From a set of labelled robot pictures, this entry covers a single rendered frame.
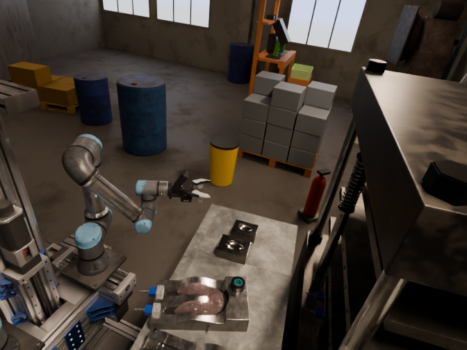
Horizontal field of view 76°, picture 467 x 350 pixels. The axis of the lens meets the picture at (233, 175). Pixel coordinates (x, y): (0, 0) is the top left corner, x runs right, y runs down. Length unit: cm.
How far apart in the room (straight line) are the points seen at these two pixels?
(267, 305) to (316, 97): 329
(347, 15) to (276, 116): 479
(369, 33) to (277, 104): 481
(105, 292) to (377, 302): 126
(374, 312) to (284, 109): 355
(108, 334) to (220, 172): 225
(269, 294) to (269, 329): 21
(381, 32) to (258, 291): 755
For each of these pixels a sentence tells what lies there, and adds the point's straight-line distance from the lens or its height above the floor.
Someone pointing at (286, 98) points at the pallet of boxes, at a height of 108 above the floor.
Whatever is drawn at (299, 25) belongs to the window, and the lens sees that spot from 876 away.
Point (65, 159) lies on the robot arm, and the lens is 136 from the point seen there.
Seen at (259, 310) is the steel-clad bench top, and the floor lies 80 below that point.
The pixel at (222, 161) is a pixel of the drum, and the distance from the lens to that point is 377.
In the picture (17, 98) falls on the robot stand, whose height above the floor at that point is 202.
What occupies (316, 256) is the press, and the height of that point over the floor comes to 79.
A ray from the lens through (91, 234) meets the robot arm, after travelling 156.
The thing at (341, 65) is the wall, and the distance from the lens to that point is 875.
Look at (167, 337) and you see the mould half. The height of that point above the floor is 89.
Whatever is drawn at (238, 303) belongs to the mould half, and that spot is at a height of 91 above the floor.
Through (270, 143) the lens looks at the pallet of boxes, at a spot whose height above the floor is 38.
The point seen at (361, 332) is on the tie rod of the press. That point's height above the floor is 153.
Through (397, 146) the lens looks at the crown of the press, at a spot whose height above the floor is 200.
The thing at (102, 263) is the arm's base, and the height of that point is 109.
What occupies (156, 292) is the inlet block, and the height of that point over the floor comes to 88.
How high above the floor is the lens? 231
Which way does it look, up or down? 33 degrees down
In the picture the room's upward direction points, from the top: 7 degrees clockwise
